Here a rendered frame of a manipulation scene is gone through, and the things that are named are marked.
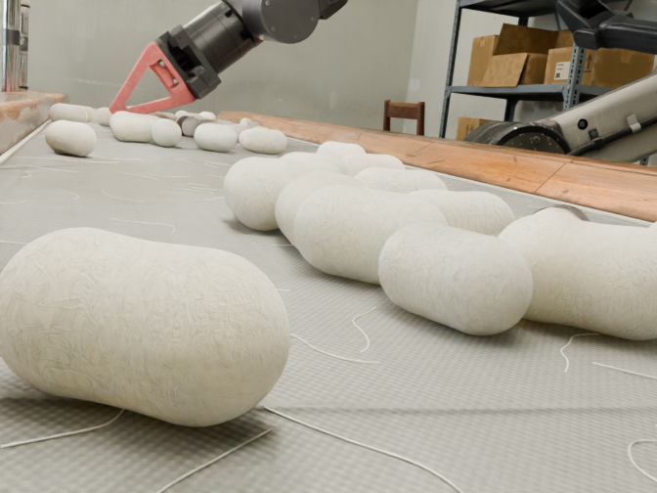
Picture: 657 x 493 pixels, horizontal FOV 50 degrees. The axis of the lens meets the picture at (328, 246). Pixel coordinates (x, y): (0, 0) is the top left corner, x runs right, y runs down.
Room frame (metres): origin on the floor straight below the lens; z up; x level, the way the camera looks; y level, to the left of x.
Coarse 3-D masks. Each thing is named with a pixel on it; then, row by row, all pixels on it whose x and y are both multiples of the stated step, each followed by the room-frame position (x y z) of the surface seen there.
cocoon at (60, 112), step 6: (54, 108) 0.68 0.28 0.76; (60, 108) 0.68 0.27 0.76; (66, 108) 0.68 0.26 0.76; (72, 108) 0.68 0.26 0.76; (78, 108) 0.69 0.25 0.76; (54, 114) 0.68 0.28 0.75; (60, 114) 0.68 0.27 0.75; (66, 114) 0.68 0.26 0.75; (72, 114) 0.68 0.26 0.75; (78, 114) 0.68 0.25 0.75; (84, 114) 0.69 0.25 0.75; (54, 120) 0.68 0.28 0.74; (66, 120) 0.68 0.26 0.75; (72, 120) 0.68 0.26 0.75; (78, 120) 0.68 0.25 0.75; (84, 120) 0.69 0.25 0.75
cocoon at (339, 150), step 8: (328, 144) 0.47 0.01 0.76; (336, 144) 0.47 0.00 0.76; (344, 144) 0.47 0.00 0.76; (352, 144) 0.46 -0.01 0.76; (320, 152) 0.47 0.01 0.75; (328, 152) 0.46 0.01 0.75; (336, 152) 0.46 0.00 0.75; (344, 152) 0.46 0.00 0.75; (352, 152) 0.46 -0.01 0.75; (360, 152) 0.46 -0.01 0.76
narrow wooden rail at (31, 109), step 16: (0, 96) 0.54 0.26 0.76; (16, 96) 0.61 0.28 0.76; (32, 96) 0.70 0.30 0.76; (48, 96) 0.82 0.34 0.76; (64, 96) 1.23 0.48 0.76; (0, 112) 0.33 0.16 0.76; (16, 112) 0.40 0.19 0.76; (32, 112) 0.53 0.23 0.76; (48, 112) 0.74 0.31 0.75; (0, 128) 0.33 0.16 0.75; (16, 128) 0.41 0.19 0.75; (32, 128) 0.53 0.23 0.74; (0, 144) 0.33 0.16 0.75; (16, 144) 0.41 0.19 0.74
